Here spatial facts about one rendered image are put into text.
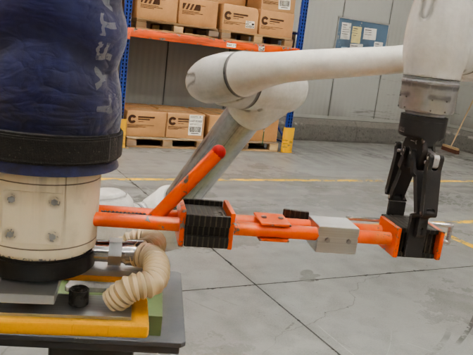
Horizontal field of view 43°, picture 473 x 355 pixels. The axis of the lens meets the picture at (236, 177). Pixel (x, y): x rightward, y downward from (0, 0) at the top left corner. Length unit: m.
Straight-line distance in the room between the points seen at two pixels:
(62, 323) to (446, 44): 0.69
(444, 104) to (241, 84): 0.46
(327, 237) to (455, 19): 0.38
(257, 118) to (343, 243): 0.57
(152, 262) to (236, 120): 0.69
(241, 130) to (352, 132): 10.28
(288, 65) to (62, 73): 0.53
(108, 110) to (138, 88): 8.98
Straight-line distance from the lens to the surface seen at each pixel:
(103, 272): 0.97
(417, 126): 1.00
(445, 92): 1.00
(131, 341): 1.63
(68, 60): 0.83
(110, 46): 0.86
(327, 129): 11.44
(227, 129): 1.55
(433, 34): 0.99
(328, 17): 11.36
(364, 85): 11.99
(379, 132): 12.21
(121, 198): 1.72
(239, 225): 0.95
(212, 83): 1.33
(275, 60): 1.23
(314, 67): 1.20
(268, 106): 1.45
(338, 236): 0.99
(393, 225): 1.03
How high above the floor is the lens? 1.51
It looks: 12 degrees down
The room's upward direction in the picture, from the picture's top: 7 degrees clockwise
